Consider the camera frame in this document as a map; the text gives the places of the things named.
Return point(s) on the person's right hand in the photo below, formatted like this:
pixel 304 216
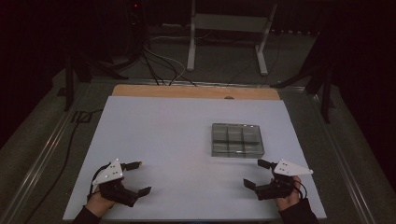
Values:
pixel 289 200

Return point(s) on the white metal stand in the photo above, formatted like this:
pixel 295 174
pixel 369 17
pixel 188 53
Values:
pixel 229 22

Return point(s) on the metal floor rail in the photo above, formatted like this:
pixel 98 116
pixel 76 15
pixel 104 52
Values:
pixel 40 158
pixel 342 158

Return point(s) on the person's left hand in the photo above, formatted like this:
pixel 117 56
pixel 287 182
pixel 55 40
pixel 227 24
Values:
pixel 98 203

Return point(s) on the dark device with red light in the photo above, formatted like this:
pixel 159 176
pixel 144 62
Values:
pixel 135 9

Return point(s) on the black tripod stand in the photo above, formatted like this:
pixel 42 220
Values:
pixel 69 87
pixel 325 93

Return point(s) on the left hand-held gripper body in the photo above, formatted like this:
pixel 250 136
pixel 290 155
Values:
pixel 112 174

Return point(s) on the clear plastic compartment box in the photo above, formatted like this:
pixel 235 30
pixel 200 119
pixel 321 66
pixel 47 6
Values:
pixel 236 140

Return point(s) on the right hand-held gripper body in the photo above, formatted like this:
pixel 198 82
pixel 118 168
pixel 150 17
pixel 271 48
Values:
pixel 277 188

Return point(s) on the white table sheet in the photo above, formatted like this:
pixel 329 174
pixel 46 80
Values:
pixel 155 124

